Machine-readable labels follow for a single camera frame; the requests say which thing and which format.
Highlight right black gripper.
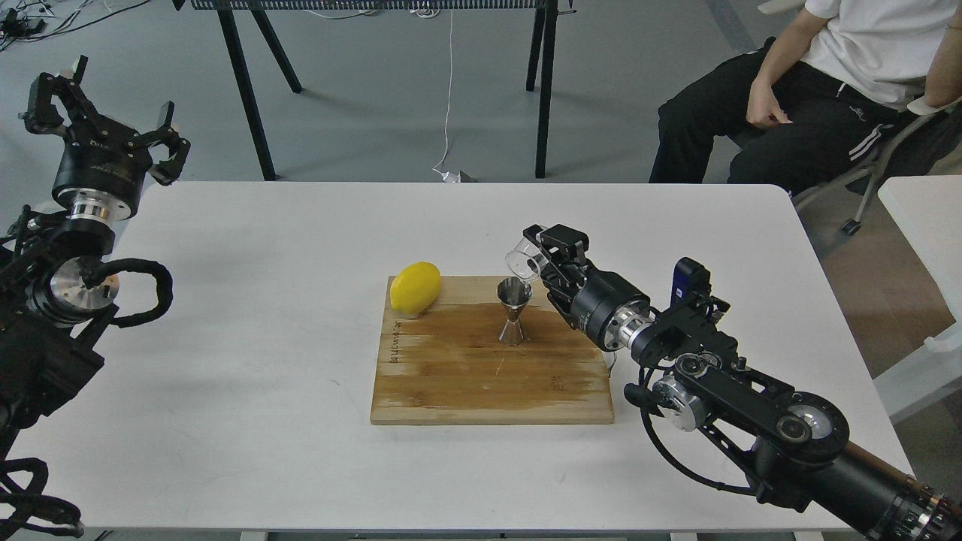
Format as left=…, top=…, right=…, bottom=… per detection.
left=522, top=225, right=652, bottom=352

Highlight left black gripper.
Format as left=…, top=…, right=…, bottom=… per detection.
left=20, top=55, right=190, bottom=219

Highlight clear glass cup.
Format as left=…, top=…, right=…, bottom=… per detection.
left=504, top=234, right=549, bottom=283

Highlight steel double jigger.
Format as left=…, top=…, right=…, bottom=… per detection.
left=496, top=277, right=532, bottom=346

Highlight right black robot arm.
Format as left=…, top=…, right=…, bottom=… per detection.
left=505, top=225, right=960, bottom=540

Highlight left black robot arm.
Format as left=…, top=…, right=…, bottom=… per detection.
left=1, top=56, right=190, bottom=539

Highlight yellow lemon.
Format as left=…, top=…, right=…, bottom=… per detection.
left=389, top=261, right=442, bottom=316

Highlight wooden cutting board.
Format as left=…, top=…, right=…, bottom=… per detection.
left=370, top=275, right=614, bottom=425

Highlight seated person white shirt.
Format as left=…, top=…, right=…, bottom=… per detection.
left=649, top=1, right=960, bottom=195

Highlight white hanging cable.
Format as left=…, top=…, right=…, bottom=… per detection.
left=433, top=9, right=477, bottom=183

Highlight black floor cables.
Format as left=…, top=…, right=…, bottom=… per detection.
left=0, top=0, right=155, bottom=53

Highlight black metal frame table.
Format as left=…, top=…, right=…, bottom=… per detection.
left=171, top=0, right=578, bottom=182

